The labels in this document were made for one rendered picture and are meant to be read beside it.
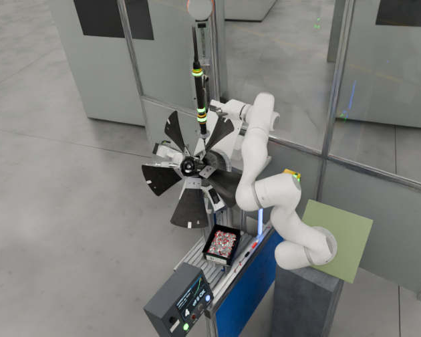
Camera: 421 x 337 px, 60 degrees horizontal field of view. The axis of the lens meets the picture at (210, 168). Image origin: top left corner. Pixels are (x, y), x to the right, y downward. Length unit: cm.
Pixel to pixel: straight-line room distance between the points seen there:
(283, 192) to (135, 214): 251
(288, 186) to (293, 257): 40
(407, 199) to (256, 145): 146
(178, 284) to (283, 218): 51
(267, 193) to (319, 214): 73
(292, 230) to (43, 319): 228
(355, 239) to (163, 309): 98
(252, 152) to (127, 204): 259
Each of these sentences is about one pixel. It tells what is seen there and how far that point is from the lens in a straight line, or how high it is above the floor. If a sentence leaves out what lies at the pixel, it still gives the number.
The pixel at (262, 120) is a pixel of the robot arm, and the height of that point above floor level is 174.
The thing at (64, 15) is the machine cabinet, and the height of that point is 138.
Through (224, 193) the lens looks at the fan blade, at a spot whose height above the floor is 116.
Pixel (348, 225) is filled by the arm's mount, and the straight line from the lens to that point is 193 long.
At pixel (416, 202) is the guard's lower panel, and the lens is 254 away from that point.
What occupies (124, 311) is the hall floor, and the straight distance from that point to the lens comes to 301.
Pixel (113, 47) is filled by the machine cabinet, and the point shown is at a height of 106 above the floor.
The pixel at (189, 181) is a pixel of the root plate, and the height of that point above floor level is 113.
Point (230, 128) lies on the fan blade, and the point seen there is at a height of 143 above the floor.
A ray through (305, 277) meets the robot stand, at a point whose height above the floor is 93.
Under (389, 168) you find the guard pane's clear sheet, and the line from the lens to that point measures 244.
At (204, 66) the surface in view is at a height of 156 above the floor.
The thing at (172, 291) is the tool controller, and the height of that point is 125.
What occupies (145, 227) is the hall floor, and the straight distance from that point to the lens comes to 346.
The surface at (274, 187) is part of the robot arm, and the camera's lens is 124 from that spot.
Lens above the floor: 254
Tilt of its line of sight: 40 degrees down
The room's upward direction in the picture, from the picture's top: 5 degrees counter-clockwise
